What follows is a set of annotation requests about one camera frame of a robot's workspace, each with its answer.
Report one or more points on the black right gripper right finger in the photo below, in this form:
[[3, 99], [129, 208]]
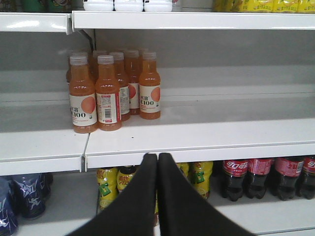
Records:
[[183, 212]]

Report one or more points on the white metal shelf unit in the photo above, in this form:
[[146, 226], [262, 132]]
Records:
[[234, 85]]

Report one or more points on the white peach drink bottle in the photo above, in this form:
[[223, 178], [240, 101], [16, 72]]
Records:
[[158, 6], [128, 5], [98, 5]]

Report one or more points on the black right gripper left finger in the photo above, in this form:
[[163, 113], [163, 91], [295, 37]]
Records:
[[132, 213]]

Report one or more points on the blue sports drink bottle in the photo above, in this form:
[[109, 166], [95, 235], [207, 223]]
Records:
[[8, 220], [30, 195]]

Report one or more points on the plastic cola bottle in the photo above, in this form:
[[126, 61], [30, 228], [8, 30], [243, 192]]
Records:
[[234, 172], [287, 172], [258, 170], [306, 181]]

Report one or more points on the orange C100 juice bottle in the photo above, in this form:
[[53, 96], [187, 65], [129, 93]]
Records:
[[149, 84], [82, 96], [107, 95]]

